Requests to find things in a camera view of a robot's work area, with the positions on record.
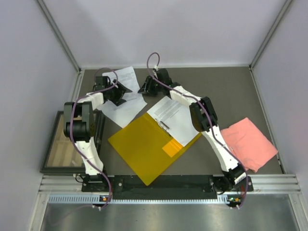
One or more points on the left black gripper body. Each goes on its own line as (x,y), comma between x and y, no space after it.
(113,94)

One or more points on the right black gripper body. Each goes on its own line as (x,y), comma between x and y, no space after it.
(155,87)

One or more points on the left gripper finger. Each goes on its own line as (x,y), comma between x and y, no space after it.
(121,87)
(120,101)

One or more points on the printed paper sheet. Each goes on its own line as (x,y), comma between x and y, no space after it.
(177,117)

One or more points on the yellow plastic folder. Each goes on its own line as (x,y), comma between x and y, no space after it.
(147,149)

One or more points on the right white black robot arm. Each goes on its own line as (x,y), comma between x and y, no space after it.
(204,120)

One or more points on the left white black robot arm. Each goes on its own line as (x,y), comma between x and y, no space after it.
(80,126)

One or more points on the white paper stack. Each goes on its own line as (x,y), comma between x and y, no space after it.
(123,114)

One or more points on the black framed wooden tray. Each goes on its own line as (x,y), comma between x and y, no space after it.
(61,158)

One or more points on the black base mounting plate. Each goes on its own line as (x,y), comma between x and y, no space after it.
(174,187)

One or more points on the pink cloth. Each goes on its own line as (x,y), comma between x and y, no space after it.
(249,144)

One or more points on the grey slotted cable duct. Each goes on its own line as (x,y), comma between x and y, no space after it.
(97,199)

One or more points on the left aluminium frame post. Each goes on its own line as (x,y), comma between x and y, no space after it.
(55,29)

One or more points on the aluminium frame post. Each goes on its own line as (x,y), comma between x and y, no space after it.
(278,20)
(55,29)

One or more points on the right aluminium frame post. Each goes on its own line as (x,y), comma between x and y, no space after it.
(278,20)

